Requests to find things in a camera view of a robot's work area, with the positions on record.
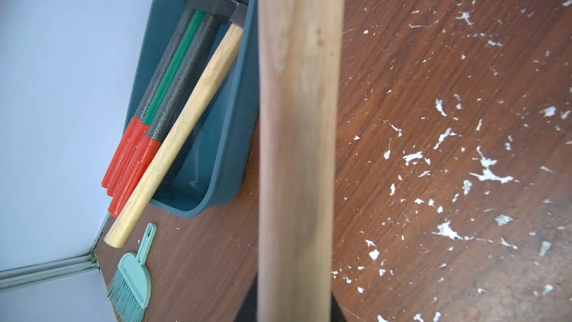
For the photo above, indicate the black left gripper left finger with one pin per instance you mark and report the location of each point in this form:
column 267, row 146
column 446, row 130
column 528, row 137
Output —
column 248, row 309

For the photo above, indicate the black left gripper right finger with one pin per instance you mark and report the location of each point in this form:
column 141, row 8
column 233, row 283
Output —
column 336, row 311

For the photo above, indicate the green metal hoe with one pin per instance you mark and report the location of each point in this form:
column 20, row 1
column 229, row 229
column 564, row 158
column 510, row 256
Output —
column 165, row 89

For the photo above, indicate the speckled black metal hoe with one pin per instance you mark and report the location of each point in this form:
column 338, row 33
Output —
column 147, row 112

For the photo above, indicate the teal plastic storage box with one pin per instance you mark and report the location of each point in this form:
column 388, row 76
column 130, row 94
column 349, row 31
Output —
column 209, row 170

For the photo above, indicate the mint green hand brush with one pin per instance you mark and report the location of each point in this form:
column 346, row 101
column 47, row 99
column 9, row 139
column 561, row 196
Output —
column 130, row 289

